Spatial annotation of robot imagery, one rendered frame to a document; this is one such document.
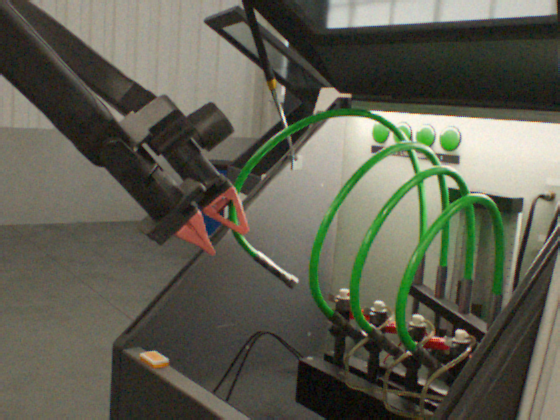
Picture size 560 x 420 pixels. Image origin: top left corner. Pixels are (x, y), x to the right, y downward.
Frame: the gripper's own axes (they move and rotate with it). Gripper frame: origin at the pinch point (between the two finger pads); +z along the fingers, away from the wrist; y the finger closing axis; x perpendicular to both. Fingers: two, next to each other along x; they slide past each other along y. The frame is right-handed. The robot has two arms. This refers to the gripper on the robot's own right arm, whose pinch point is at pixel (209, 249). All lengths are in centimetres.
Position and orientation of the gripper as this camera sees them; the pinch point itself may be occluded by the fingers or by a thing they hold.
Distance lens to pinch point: 99.5
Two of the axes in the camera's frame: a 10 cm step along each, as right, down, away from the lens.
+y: 7.0, -6.9, 1.9
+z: 5.9, 7.1, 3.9
